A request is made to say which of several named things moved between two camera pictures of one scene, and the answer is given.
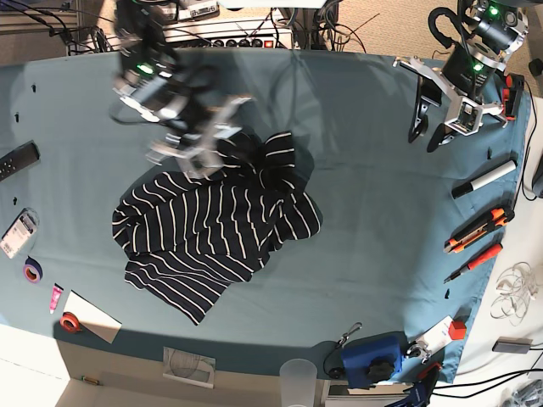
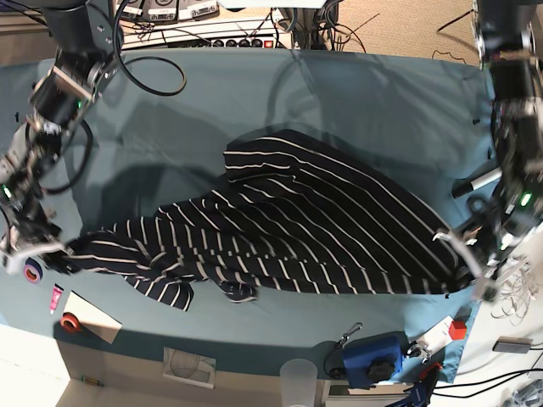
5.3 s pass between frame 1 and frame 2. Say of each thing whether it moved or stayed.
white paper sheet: stayed
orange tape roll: stayed
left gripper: moved
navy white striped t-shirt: moved
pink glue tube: stayed
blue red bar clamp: stayed
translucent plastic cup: stayed
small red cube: stayed
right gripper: moved
